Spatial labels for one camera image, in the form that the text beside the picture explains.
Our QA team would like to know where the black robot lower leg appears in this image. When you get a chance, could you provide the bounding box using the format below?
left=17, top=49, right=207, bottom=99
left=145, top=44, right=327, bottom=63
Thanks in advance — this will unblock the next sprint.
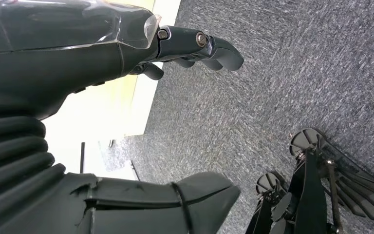
left=292, top=150, right=342, bottom=234
left=245, top=192, right=294, bottom=234

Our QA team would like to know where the black robot foot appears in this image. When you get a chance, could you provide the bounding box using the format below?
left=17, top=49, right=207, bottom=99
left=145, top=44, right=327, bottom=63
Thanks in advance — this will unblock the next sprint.
left=288, top=128, right=374, bottom=222
left=255, top=172, right=288, bottom=196

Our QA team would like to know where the grey robot leg shell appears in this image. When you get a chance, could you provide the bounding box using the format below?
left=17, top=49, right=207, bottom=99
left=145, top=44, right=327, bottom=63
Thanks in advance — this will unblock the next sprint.
left=0, top=171, right=241, bottom=234

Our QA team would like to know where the pale desk side panel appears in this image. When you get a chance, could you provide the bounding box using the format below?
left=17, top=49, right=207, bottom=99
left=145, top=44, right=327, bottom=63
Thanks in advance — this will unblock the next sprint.
left=41, top=0, right=182, bottom=181

